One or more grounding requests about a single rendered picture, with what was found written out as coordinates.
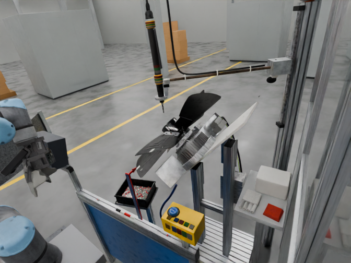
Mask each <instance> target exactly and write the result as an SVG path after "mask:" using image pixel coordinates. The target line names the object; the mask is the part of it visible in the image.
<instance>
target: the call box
mask: <svg viewBox="0 0 351 263"><path fill-rule="evenodd" d="M172 207H176V208H177V209H178V214H177V215H176V216H172V218H171V220H168V219H167V216H168V215H170V214H169V209H170V208H172ZM170 216H171V215H170ZM175 217H176V218H178V219H179V221H180V220H183V221H184V223H183V224H182V225H181V224H179V221H178V222H177V223H176V222H174V219H175ZM161 220H162V226H163V230H164V231H166V232H168V233H170V234H171V235H173V236H175V237H177V238H179V239H181V240H183V241H185V242H187V243H189V244H191V245H193V246H196V244H197V242H198V241H199V239H200V237H201V235H202V233H203V231H204V229H205V219H204V214H202V213H199V212H197V211H195V210H192V209H190V208H187V207H185V206H182V205H180V204H178V203H175V202H172V204H171V205H170V206H169V208H168V209H167V211H166V212H165V213H164V214H163V216H162V217H161ZM185 222H187V223H189V226H190V224H192V225H194V226H195V227H194V229H193V230H191V229H189V226H188V227H185V226H184V224H185ZM165 223H168V224H170V228H171V229H168V228H166V226H165ZM172 226H174V227H176V228H178V229H180V230H182V231H185V232H187V233H189V234H191V235H192V239H193V240H190V239H188V238H186V237H184V236H182V235H180V234H178V233H176V232H174V231H172Z"/></svg>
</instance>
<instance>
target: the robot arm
mask: <svg viewBox="0 0 351 263"><path fill-rule="evenodd" d="M36 136H37V132H36V130H35V128H34V126H33V123H32V121H31V119H30V116H29V114H28V112H27V109H26V107H25V105H24V103H23V101H22V100H21V99H8V100H4V101H0V145H4V144H6V143H8V142H10V141H11V140H12V139H13V141H14V142H15V143H16V146H17V147H19V146H24V148H23V149H21V150H20V151H19V152H18V154H17V155H16V156H15V157H14V158H13V159H12V160H11V161H10V162H9V163H8V164H7V165H6V166H4V168H3V170H2V171H1V174H3V175H4V176H7V175H9V174H12V173H14V172H15V170H16V168H17V167H18V166H19V165H20V164H21V163H23V166H24V176H25V179H26V182H27V184H28V187H29V189H30V191H31V193H32V194H33V195H34V196H35V197H37V196H38V194H37V190H36V188H37V187H38V186H40V185H41V184H43V183H44V182H49V183H51V179H50V177H49V176H50V175H51V174H53V173H55V172H56V171H57V169H56V168H49V167H48V166H50V165H52V164H53V163H54V162H55V161H56V160H55V158H54V155H53V153H52V151H51V150H50V149H49V148H46V145H45V143H44V141H43V140H45V139H44V137H43V136H42V137H39V138H38V137H36ZM0 258H1V259H2V260H3V261H4V262H5V263H61V261H62V252H61V251H60V249H59V248H58V247H57V246H55V245H53V244H51V243H48V242H46V241H45V239H44V238H43V237H42V235H41V234H40V233H39V231H38V230H37V229H36V228H35V226H34V224H33V223H32V221H31V220H29V219H28V218H26V217H24V216H22V215H21V214H20V213H19V212H18V211H17V210H16V209H15V208H13V207H10V206H7V205H0Z"/></svg>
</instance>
